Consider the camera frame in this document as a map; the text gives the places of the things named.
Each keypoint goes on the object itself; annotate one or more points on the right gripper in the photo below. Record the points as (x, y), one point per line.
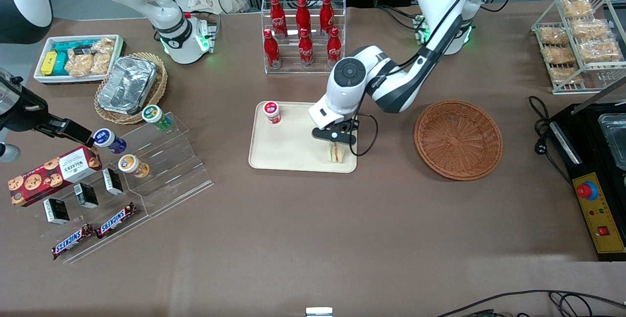
(23, 114)

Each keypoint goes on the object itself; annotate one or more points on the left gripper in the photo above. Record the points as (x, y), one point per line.
(344, 126)

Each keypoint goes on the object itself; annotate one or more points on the triangular sandwich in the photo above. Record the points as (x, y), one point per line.
(335, 154)

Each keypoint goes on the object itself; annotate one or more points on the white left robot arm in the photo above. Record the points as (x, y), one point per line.
(391, 87)

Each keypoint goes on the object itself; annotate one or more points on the cream plastic tray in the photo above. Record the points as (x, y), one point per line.
(288, 150)

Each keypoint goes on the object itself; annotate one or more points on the light tan wicker basket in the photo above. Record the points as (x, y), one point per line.
(159, 87)

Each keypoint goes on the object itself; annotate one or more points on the dark brown round wicker basket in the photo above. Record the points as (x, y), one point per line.
(457, 141)

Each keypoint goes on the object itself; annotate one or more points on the blue-lid purple cup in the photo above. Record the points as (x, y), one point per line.
(108, 140)

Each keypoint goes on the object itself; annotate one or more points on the red cookie box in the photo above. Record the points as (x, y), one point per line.
(49, 177)

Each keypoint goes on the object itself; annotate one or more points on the white rectangular plastic bin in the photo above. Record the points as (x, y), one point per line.
(44, 79)

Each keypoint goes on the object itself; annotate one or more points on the red-lid white cup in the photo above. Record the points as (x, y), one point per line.
(272, 112)

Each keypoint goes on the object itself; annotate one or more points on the clear acrylic bottle rack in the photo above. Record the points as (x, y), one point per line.
(288, 68)

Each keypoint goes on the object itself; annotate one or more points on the red cola bottle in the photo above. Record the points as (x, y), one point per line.
(326, 16)
(278, 18)
(306, 53)
(272, 53)
(334, 49)
(303, 16)

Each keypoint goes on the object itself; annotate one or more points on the short teal box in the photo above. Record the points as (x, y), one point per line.
(60, 65)

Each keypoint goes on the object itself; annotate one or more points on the clear bag of snacks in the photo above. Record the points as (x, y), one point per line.
(102, 57)
(79, 65)

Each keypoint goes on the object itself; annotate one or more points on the small black box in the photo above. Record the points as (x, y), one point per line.
(86, 195)
(56, 211)
(112, 181)

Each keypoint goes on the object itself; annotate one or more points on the yellow small box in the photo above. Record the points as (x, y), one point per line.
(49, 63)

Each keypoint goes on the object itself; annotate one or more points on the aluminium foil container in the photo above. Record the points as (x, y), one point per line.
(127, 84)

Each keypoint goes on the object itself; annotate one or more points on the small black packet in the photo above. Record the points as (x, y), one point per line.
(83, 51)

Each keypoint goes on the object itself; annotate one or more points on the long teal box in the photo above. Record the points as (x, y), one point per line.
(68, 46)

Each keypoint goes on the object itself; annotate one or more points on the green-lid cup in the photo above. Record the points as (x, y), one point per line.
(155, 115)

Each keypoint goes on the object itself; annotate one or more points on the Snickers chocolate bar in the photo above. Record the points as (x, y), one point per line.
(116, 220)
(72, 241)

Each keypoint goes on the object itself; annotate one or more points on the clear acrylic stepped riser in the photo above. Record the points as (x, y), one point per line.
(122, 238)
(171, 170)

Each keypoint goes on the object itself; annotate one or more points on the bagged fried snack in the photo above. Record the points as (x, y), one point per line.
(600, 51)
(567, 75)
(558, 55)
(577, 8)
(589, 28)
(553, 36)

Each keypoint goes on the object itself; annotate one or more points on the black machine with yellow panel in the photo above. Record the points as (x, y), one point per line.
(587, 131)

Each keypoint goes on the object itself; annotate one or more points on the red emergency stop button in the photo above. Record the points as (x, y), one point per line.
(587, 190)

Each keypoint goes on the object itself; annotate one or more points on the stainless steel pan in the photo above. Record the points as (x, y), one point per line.
(616, 136)

